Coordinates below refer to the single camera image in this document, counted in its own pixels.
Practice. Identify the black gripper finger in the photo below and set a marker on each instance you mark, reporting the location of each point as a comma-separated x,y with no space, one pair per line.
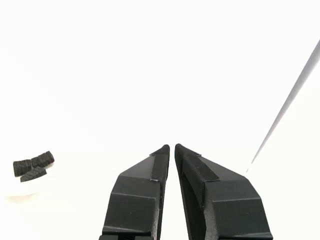
232,212
132,207

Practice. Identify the white bowl with spout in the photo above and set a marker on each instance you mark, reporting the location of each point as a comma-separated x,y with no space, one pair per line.
22,188

